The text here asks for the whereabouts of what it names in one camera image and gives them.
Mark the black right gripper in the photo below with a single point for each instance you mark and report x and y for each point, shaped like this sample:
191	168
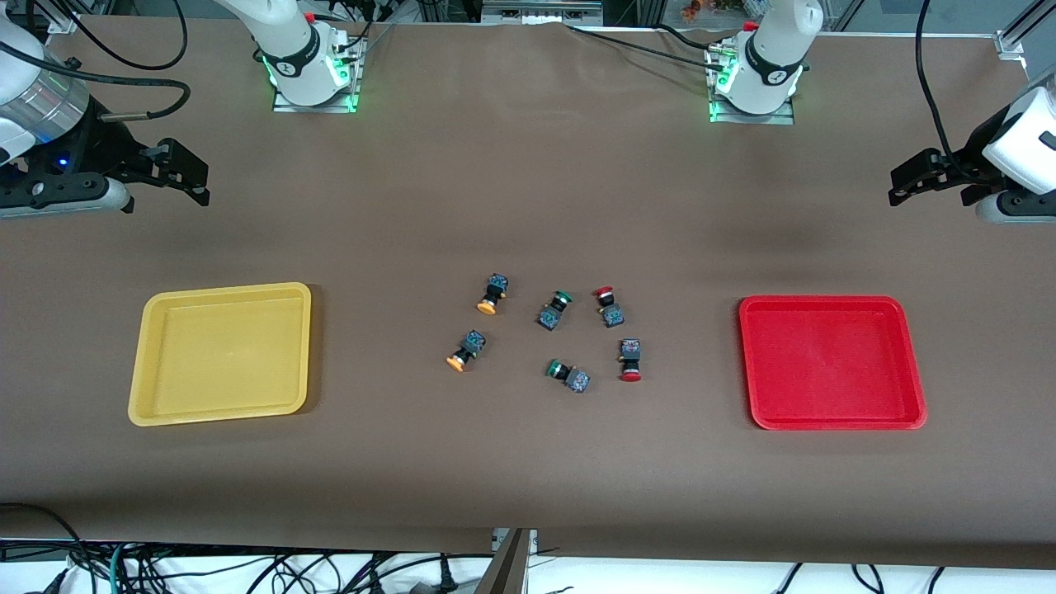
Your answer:
101	148

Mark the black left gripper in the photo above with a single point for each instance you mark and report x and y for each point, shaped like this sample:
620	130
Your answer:
963	165

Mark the red push button switch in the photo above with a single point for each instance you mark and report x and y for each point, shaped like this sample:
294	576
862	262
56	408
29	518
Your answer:
609	307
631	360

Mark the yellow push button switch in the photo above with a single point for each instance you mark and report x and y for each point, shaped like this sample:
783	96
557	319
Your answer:
467	351
493	294

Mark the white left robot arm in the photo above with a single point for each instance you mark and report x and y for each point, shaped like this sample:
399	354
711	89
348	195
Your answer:
767	74

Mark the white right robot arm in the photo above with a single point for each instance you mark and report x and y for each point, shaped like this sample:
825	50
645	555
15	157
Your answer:
289	58

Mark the aluminium corner profile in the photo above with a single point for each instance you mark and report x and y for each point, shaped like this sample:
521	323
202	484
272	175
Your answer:
1019	33
58	18

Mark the yellow plastic tray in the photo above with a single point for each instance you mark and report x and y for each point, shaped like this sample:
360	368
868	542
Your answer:
223	353

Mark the red plastic tray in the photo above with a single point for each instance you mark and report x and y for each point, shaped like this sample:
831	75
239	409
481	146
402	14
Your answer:
832	363

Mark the brown table cover sheet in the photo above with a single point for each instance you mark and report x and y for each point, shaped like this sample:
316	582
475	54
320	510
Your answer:
528	206

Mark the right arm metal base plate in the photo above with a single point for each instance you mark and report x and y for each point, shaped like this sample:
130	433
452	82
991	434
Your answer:
351	82

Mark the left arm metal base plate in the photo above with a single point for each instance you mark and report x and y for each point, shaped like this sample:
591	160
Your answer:
718	111

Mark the green push button switch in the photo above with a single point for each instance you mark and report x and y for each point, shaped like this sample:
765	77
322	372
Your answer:
554	311
569	376

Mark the grey network switch box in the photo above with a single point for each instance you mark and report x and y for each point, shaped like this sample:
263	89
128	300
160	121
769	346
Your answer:
540	10

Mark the aluminium frame post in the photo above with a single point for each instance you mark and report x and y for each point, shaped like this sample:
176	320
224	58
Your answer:
505	569

